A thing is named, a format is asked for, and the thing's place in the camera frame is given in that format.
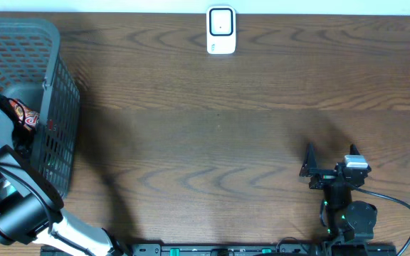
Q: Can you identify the orange chocolate bar wrapper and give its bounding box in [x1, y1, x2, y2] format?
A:
[9, 98, 40, 131]

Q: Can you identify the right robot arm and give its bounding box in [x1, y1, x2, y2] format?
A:
[299, 143, 377, 255]

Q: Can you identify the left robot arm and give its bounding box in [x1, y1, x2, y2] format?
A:
[0, 95, 132, 256]

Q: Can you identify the grey plastic mesh basket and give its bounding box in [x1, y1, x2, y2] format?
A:
[0, 18, 80, 197]

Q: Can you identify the black right camera cable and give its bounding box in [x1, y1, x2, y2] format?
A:
[347, 181, 410, 256]

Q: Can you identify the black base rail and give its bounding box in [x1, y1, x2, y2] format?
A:
[41, 242, 398, 256]

